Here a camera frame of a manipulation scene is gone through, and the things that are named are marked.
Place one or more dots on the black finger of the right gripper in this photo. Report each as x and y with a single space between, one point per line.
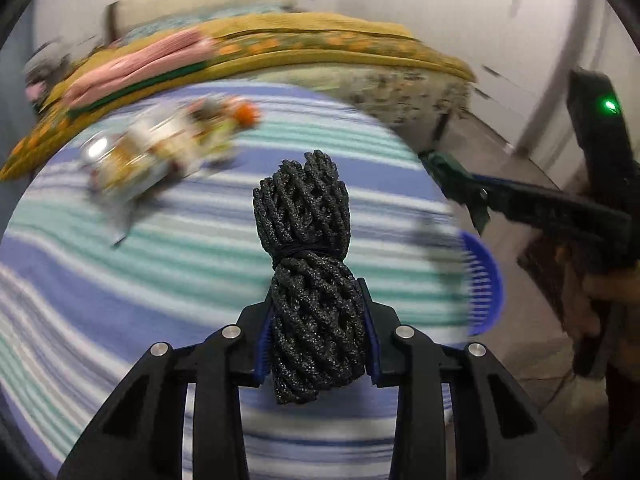
545 209

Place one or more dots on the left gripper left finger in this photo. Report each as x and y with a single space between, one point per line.
138 431

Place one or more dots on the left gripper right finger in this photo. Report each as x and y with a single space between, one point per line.
498 432

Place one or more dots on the dark green foil wrapper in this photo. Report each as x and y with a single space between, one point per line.
457 184

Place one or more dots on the black foam net sleeve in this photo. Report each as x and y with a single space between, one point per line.
318 333

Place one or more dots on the bread snack wrapper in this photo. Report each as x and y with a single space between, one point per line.
158 145

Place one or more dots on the right hand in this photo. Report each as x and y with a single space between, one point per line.
581 290

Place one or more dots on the blue plastic waste basket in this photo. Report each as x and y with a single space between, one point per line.
486 285

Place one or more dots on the striped blue green tablecloth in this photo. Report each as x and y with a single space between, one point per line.
77 312

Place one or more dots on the bed with floral sheet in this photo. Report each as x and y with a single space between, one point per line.
379 68

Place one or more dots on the red aluminium drink can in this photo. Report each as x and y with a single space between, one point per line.
104 160

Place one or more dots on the yellow floral quilt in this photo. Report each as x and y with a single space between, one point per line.
56 128

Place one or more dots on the orange white crumpled wrapper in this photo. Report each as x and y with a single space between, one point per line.
243 112

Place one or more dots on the green folded cloth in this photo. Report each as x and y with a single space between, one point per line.
99 96

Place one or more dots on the pink folded blanket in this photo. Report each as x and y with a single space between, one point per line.
183 48

